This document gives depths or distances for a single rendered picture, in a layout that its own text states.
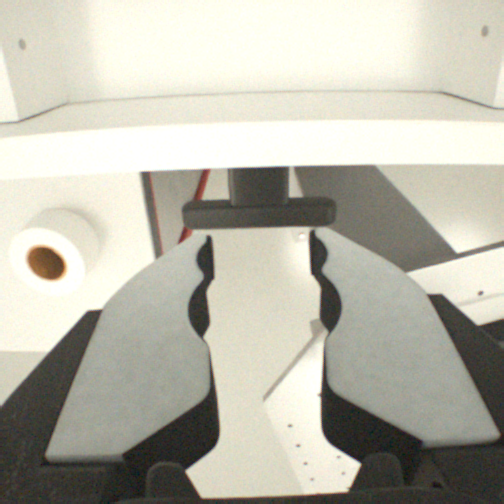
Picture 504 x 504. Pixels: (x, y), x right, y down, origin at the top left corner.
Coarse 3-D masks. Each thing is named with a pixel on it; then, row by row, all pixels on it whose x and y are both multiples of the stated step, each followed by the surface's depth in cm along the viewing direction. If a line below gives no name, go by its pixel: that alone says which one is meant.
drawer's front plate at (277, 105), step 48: (192, 96) 22; (240, 96) 21; (288, 96) 20; (336, 96) 20; (384, 96) 20; (432, 96) 21; (0, 144) 14; (48, 144) 14; (96, 144) 14; (144, 144) 15; (192, 144) 15; (240, 144) 15; (288, 144) 15; (336, 144) 15; (384, 144) 15; (432, 144) 15; (480, 144) 15
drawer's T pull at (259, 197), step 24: (240, 168) 17; (264, 168) 17; (288, 168) 17; (240, 192) 17; (264, 192) 17; (288, 192) 18; (192, 216) 18; (216, 216) 18; (240, 216) 18; (264, 216) 18; (288, 216) 18; (312, 216) 18
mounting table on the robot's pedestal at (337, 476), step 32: (448, 256) 38; (480, 256) 37; (448, 288) 39; (480, 288) 39; (288, 384) 46; (320, 384) 46; (288, 416) 49; (288, 448) 52; (320, 448) 53; (320, 480) 57; (352, 480) 57
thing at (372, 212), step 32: (320, 192) 87; (352, 192) 82; (384, 192) 77; (352, 224) 70; (384, 224) 67; (416, 224) 64; (384, 256) 59; (416, 256) 56; (480, 320) 41; (320, 352) 43
